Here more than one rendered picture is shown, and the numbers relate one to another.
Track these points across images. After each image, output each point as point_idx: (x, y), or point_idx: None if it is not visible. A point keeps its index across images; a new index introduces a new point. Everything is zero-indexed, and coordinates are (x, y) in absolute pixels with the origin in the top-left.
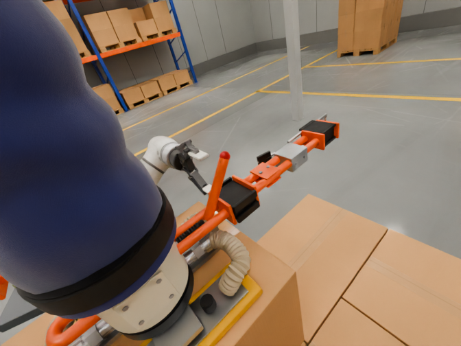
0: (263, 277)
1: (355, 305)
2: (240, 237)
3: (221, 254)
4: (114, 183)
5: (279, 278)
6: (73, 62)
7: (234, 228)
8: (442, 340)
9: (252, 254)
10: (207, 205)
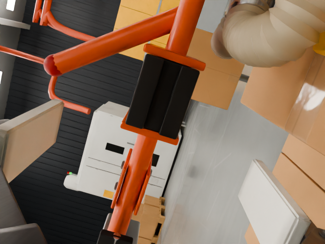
0: (261, 68)
1: None
2: (282, 111)
3: (309, 50)
4: None
5: (250, 81)
6: None
7: (292, 131)
8: (315, 217)
9: (269, 90)
10: (153, 16)
